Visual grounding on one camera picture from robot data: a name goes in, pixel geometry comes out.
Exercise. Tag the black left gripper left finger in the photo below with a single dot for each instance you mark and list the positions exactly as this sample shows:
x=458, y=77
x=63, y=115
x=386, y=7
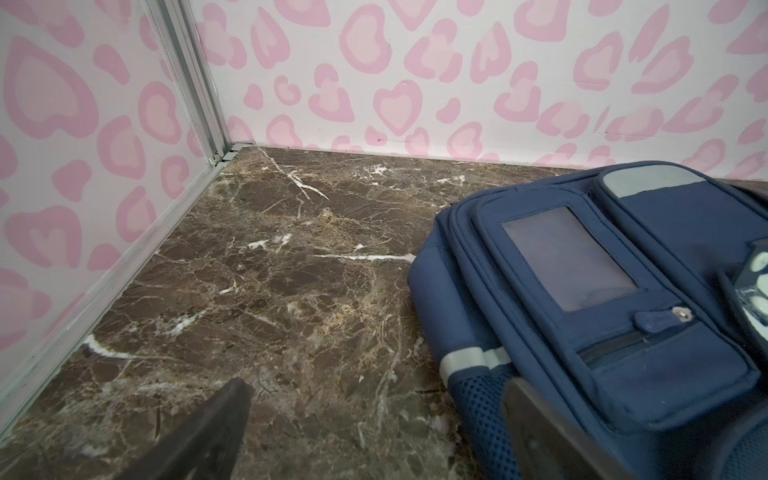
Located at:
x=205, y=445

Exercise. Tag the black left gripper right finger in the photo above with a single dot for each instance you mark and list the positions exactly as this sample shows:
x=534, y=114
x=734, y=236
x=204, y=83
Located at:
x=546, y=438

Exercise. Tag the navy blue student backpack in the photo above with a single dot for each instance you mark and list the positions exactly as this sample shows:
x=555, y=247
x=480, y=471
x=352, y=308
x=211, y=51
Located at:
x=632, y=299

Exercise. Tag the aluminium corner frame post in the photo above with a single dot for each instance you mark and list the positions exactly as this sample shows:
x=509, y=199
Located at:
x=175, y=27

